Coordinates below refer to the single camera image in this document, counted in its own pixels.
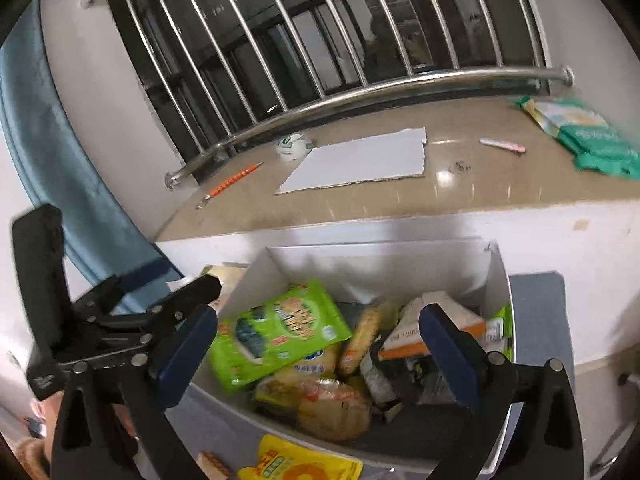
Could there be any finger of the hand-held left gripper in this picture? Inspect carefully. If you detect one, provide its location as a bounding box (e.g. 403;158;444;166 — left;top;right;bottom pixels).
145;274;222;333
116;259;170;297

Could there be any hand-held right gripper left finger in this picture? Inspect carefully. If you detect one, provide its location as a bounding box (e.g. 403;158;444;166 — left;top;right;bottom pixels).
50;305;219;480

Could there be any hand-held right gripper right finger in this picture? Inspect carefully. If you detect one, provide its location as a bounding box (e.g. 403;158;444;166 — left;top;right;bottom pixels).
419;303;586;480

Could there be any white orange snack packet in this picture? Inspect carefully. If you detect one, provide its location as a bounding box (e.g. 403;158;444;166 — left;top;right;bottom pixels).
377;291;490;362

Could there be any black snack packet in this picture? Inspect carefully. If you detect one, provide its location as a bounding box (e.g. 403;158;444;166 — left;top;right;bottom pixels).
359;347;471;408

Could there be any bright green snack packet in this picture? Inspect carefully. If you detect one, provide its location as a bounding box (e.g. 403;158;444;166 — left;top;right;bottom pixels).
480;304;514;356

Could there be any round cracker stack packet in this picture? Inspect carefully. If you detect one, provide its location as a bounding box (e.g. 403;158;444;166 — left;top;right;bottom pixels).
337;305;383;377

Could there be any green seaweed snack packet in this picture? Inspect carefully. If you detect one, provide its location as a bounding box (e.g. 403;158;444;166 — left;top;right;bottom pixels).
207;280;353;396

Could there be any white cardboard box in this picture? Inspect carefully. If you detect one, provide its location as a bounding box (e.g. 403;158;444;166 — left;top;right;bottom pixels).
187;239;526;476

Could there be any yellow orange snack packet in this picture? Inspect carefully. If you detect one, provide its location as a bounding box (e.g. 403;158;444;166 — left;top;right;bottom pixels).
236;434;364;480

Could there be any person's left forearm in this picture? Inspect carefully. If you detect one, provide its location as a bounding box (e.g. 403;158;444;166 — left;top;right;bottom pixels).
12;435;51;480

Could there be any tissue pack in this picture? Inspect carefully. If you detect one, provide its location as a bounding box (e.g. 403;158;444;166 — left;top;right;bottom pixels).
200;262;248;313

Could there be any orange utility knife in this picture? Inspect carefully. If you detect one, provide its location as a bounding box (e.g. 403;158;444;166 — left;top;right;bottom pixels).
196;161;265;209

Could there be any striped wafer snack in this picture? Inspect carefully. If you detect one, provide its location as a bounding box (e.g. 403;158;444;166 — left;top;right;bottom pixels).
197;451;235;480

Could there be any blue curtain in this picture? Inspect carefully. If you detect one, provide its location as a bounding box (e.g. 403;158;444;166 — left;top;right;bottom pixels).
0;0;186;311

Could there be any stone windowsill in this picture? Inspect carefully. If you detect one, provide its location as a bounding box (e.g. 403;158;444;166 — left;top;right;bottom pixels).
155;92;640;243

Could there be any tape roll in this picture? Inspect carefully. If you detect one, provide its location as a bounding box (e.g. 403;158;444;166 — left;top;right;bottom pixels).
274;131;315;162

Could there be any grey cardboard sheet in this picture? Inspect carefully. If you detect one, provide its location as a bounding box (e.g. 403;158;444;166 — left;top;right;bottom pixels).
275;126;428;196

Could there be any small pink white stick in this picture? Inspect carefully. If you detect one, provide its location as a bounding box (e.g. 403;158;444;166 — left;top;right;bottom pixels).
479;137;526;153

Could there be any green wipes packet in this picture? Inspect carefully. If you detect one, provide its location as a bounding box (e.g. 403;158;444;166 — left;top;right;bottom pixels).
555;122;640;181

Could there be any pale wipes packet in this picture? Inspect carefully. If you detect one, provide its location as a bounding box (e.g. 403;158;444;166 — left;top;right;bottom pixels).
515;95;612;138

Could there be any steel window guard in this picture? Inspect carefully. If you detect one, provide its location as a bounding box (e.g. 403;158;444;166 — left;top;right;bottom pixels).
82;0;576;191

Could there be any dark window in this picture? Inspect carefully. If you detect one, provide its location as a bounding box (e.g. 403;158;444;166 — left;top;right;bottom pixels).
97;0;551;181

